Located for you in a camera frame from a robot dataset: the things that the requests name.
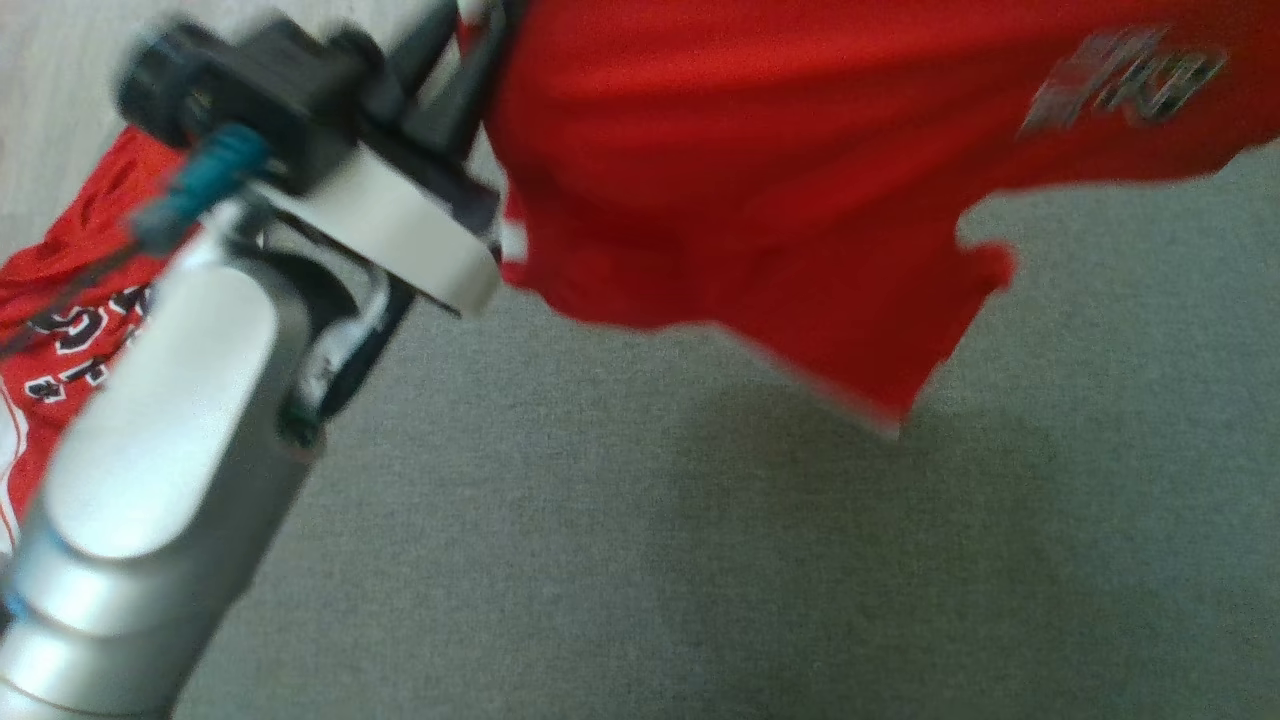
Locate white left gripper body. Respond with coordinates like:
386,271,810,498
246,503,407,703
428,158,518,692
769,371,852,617
248,140,502,447

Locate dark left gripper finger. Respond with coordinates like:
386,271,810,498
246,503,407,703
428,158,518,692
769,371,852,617
404,0,524,162
385,0,464,98

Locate red basketball shorts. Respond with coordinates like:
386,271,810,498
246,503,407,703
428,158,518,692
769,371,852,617
458,0,1280,436

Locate red basketball jersey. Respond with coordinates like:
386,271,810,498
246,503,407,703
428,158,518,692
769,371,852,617
0,125,206,556

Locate large grey sofa seat cushion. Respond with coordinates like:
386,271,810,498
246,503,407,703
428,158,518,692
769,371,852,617
170,140,1280,720

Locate teal left camera connector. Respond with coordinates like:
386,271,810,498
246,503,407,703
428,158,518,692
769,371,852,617
130,125,273,253

